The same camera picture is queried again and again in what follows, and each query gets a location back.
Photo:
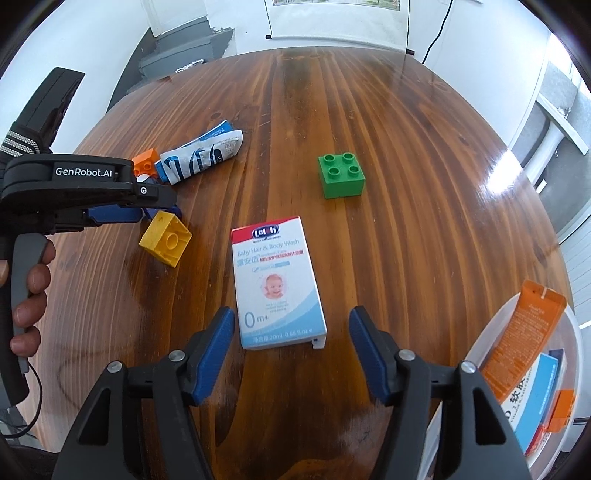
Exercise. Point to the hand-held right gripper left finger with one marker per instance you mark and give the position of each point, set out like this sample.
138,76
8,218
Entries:
212,360

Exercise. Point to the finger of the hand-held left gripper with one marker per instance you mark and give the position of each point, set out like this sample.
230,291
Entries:
115,215

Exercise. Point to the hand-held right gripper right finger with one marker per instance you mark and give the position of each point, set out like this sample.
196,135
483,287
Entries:
374,364

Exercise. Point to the navy tube with white cap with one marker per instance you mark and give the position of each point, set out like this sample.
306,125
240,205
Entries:
144,178

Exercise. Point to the yellow toy brick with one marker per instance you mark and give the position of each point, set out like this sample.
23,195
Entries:
165,237

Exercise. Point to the small orange toy brick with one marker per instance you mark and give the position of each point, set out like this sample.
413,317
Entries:
147,160

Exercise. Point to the white red baby wash box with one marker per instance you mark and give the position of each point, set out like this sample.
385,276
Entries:
277,281

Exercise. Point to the blue white tube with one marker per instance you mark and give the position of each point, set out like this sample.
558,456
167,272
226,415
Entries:
198,154

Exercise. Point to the orange tube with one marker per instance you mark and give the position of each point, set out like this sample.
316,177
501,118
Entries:
521,337

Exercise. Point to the long blue white medicine box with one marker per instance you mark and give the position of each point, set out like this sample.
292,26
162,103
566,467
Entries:
531,397

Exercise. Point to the red blue card box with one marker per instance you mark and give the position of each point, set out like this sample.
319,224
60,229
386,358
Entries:
535,442

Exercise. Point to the large orange toy brick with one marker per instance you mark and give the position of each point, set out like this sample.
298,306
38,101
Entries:
561,408

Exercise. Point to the green toy brick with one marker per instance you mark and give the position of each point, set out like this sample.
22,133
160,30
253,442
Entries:
340,175

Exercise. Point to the clear plastic container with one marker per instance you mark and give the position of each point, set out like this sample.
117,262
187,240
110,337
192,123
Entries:
570,332

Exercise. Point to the person's left hand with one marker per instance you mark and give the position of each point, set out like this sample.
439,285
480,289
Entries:
34,277

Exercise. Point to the crumpled foil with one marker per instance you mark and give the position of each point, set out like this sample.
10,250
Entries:
189,65

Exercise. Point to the grey steps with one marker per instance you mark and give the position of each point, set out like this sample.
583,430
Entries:
184,44

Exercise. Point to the white slatted door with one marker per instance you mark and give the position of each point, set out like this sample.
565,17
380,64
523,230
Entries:
577,267

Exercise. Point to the wall scroll painting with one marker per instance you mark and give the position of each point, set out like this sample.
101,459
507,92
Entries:
337,21

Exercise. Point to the white pedestal sink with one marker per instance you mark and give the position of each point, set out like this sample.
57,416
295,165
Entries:
565,134

